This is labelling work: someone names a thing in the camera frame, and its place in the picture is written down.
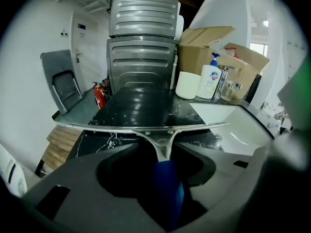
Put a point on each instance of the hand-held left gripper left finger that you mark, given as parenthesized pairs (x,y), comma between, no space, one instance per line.
(85,178)

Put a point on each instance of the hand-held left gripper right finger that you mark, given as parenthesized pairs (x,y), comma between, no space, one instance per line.
(230,178)

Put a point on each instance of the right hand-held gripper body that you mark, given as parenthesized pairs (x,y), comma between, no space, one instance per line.
(300,105)

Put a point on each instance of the white marble-pattern cabinet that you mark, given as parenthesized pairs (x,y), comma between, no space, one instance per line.
(272,115)

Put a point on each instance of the wooden steps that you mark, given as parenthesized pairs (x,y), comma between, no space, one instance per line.
(60,144)

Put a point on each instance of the white sink basin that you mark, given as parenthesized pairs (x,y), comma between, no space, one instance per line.
(233,130)

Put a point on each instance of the small clear glass bottle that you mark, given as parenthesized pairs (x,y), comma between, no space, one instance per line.
(227,92)

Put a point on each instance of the chrome faucet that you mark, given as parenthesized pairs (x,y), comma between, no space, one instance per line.
(222,86)

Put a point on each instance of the black marble-top table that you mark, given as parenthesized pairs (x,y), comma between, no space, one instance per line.
(136,108)

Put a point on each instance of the red and white round item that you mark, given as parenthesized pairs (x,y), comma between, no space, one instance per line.
(230,52)

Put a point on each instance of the white soap bottle blue pump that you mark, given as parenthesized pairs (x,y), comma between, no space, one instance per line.
(209,81)

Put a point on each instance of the white cylindrical cup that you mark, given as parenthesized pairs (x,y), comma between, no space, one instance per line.
(187,85)

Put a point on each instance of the open cardboard box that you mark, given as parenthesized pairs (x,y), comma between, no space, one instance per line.
(194,57)

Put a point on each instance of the white door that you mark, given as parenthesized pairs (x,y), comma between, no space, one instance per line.
(90,54)

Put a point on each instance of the white rounded appliance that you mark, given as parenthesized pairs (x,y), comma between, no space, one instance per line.
(180,21)

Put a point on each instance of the wall switch plate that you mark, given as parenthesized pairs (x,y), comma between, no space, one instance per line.
(64,33)

